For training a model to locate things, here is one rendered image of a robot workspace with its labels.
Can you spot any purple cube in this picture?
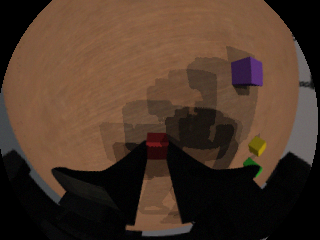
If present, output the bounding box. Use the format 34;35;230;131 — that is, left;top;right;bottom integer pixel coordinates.
231;56;264;87

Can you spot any yellow block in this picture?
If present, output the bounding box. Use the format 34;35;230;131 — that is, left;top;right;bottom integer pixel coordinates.
248;136;265;157

